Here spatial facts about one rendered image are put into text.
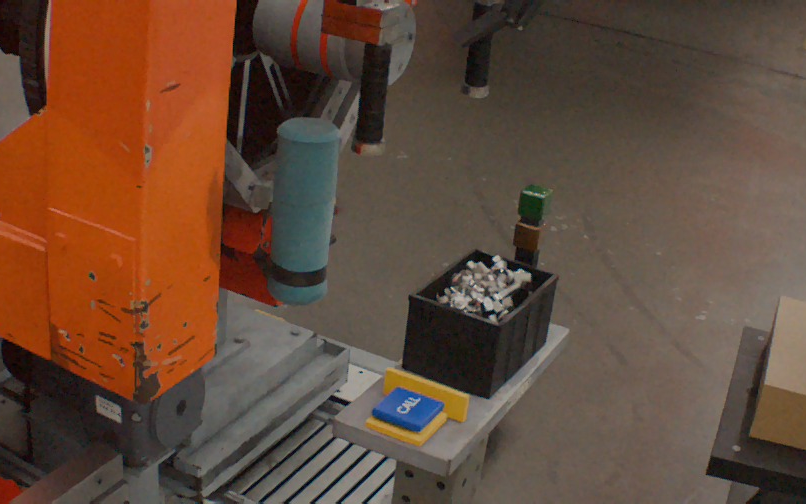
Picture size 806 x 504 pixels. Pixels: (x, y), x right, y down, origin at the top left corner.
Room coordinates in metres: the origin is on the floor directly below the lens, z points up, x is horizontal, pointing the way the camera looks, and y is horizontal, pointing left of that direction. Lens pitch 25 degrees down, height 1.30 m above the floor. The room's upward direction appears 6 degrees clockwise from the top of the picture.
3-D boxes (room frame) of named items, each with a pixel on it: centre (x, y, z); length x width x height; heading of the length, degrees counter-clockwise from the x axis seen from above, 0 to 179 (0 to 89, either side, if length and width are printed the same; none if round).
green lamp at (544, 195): (1.65, -0.18, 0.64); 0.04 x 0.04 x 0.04; 65
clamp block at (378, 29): (1.51, 0.09, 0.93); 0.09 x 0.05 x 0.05; 65
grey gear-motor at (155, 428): (1.57, 0.49, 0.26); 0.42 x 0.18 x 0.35; 65
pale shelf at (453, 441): (1.47, -0.10, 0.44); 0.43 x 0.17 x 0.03; 155
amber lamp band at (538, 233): (1.65, -0.18, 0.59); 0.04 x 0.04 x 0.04; 65
